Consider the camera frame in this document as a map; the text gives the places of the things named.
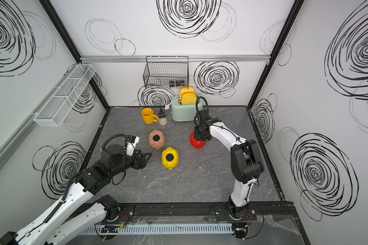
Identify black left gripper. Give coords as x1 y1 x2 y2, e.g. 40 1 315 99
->
111 148 153 178

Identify red piggy bank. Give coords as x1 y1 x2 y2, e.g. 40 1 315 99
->
190 131 206 149

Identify pink piggy bank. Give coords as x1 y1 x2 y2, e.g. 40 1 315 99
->
149 130 166 150

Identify yellow piggy bank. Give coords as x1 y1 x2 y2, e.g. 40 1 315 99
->
161 147 179 170

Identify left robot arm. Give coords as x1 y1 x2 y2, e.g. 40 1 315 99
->
0 145 152 245

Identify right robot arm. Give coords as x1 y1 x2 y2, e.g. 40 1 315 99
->
194 109 264 219

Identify mint green toaster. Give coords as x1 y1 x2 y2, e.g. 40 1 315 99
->
170 96 197 122

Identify yellow toast slice front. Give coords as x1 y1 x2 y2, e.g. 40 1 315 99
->
180 92 197 105

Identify yellow toast slice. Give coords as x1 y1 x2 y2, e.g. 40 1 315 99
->
180 92 197 105
179 86 194 98

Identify glass sugar jar with spoon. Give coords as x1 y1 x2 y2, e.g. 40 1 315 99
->
157 108 168 126

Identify yellow toast slice rear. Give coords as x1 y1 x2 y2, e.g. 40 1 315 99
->
179 86 194 98

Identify yellow ceramic mug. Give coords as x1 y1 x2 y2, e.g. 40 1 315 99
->
142 108 159 125

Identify dark item in basket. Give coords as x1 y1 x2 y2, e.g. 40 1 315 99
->
169 80 186 88

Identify black wire basket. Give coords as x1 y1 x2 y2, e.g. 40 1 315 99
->
143 56 189 89

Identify white slotted cable duct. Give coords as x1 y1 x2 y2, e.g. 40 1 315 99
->
81 224 234 236

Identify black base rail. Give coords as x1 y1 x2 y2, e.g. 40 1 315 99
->
119 202 296 220

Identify white wire shelf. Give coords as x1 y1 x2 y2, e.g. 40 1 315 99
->
34 64 96 127

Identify black corner frame post right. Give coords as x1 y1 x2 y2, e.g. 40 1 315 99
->
248 0 304 109

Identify black corner frame post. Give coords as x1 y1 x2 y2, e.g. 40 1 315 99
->
248 0 304 109
39 0 110 111

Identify black corner frame post left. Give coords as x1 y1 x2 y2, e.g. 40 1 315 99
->
39 0 110 111

